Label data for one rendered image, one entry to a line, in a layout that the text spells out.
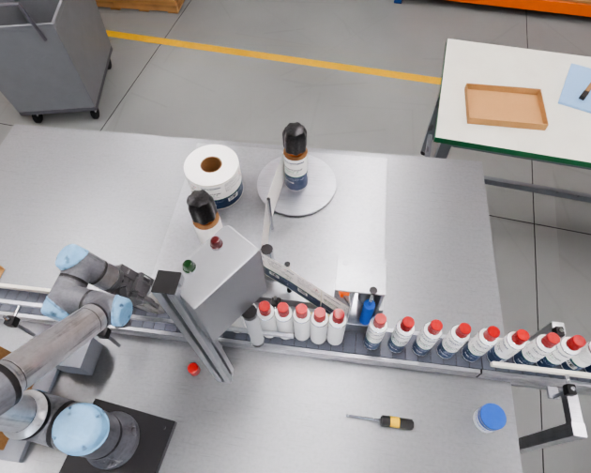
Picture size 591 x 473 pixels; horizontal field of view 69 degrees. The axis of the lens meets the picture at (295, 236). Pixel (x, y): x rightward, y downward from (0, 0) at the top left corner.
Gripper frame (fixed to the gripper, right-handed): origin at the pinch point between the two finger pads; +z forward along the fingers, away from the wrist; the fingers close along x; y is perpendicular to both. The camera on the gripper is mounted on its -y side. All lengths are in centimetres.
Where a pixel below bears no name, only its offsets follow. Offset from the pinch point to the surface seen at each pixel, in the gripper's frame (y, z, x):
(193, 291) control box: -14, -33, -51
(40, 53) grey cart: 167, -40, 135
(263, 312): -1.5, 5.3, -36.9
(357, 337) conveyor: 1, 36, -52
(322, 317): -1, 13, -52
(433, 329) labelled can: -1, 28, -78
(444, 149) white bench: 104, 70, -75
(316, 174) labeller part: 66, 25, -35
